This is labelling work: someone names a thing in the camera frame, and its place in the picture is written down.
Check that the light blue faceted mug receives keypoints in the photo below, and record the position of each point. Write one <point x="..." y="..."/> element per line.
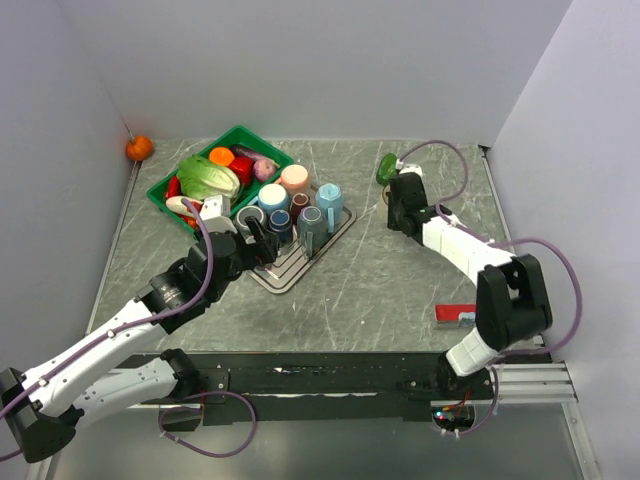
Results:
<point x="330" y="200"/>

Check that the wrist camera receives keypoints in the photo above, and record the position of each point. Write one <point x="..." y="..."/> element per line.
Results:
<point x="403" y="167"/>
<point x="215" y="214"/>

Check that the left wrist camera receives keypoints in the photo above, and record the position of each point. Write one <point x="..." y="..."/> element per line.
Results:
<point x="215" y="214"/>

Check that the toy red pepper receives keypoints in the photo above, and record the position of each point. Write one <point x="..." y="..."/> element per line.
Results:
<point x="242" y="167"/>

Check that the toy red chili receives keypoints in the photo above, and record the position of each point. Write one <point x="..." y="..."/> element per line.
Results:
<point x="173" y="188"/>

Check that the grey blue faceted mug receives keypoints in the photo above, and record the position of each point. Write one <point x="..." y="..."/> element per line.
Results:
<point x="312" y="230"/>

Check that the pink mug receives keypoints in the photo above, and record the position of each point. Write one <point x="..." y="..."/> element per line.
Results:
<point x="295" y="179"/>

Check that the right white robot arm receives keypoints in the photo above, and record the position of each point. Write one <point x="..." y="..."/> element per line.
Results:
<point x="511" y="304"/>

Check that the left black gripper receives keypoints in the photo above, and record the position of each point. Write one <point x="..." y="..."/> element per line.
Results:
<point x="261" y="252"/>

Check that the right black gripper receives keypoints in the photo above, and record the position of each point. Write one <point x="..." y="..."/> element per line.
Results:
<point x="392" y="223"/>

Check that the toy pink onion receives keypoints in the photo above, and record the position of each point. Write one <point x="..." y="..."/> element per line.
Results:
<point x="264" y="169"/>

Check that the toy cabbage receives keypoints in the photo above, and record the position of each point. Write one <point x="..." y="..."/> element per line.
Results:
<point x="200" y="178"/>

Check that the maroon mug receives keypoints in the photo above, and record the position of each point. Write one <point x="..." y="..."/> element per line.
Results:
<point x="298" y="202"/>

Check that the dark blue mug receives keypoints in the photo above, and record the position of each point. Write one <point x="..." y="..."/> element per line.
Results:
<point x="280" y="223"/>

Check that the toy purple eggplant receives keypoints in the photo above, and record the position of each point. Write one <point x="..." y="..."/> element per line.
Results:
<point x="242" y="151"/>

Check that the steel tray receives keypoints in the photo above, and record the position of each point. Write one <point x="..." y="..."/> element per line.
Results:
<point x="292" y="262"/>

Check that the toy orange carrot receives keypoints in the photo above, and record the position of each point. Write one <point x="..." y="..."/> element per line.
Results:
<point x="222" y="156"/>

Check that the small orange pumpkin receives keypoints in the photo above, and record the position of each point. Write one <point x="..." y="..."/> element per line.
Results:
<point x="139" y="148"/>

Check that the cream mug black handle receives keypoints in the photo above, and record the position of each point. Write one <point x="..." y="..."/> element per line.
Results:
<point x="384" y="202"/>

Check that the toy white radish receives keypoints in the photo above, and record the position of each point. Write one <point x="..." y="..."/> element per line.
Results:
<point x="177" y="205"/>

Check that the green bell pepper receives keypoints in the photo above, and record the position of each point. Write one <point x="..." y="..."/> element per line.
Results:
<point x="389" y="166"/>

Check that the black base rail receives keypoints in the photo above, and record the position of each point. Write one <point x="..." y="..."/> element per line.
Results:
<point x="306" y="386"/>

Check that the red box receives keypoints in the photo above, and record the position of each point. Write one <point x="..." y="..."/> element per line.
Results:
<point x="454" y="316"/>

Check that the green plastic basket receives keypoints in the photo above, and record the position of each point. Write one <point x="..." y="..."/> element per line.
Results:
<point x="247" y="196"/>

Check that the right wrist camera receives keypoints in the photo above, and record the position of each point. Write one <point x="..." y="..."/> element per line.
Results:
<point x="403" y="167"/>

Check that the light blue white-bottom mug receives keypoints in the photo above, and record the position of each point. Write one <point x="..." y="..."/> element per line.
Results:
<point x="272" y="197"/>

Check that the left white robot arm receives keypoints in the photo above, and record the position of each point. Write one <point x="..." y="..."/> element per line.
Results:
<point x="45" y="405"/>

